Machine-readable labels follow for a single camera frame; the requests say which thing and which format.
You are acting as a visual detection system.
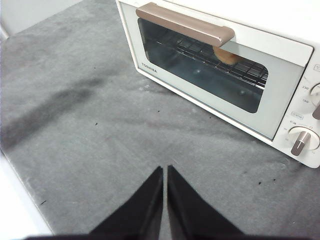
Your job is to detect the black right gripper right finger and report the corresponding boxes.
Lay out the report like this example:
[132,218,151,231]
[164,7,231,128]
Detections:
[166,164,247,240]

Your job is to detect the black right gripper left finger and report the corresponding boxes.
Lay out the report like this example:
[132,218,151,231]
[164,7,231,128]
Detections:
[87,165,165,240]

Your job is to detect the oven door with beige handle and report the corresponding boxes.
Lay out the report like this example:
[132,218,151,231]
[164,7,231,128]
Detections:
[119,1,315,141]

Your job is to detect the golden bread loaf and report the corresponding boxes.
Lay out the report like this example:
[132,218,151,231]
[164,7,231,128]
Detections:
[212,45,238,66]

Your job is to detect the beige oven knob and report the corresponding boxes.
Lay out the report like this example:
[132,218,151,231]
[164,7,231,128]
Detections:
[309,83,320,118]
[287,126,320,157]

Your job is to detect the white Toshiba toaster oven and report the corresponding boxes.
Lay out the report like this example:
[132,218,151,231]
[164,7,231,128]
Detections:
[115,0,320,169]

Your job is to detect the metal wire oven rack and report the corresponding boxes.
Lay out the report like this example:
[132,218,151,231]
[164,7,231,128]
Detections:
[152,37,270,90]

